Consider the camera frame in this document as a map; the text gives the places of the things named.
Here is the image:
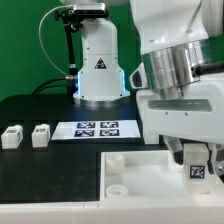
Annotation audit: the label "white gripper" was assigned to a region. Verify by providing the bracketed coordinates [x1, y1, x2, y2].
[136, 81, 224, 176]

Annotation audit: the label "white square tabletop part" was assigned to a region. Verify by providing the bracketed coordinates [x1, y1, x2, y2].
[100, 150, 224, 200]

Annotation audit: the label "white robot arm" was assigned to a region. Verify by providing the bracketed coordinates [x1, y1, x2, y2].
[60, 0, 224, 174]

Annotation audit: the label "white L-shaped obstacle fence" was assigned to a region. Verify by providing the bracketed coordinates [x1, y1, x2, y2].
[0, 151, 224, 224]

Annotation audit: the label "white sheet with fiducial markers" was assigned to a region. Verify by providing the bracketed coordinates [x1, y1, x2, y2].
[52, 120, 140, 140]

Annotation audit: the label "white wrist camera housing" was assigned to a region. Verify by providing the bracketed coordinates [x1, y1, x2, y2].
[129, 63, 148, 89]

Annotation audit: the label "black base cables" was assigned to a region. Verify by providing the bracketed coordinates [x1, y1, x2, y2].
[31, 75, 78, 96]

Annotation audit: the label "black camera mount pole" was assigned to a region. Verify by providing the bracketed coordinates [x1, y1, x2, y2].
[54, 9, 83, 95]

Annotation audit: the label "black camera on mount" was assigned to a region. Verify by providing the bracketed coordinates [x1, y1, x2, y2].
[73, 3, 107, 17]

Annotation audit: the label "white camera cable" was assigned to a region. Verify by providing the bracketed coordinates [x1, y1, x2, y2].
[38, 4, 75, 78]

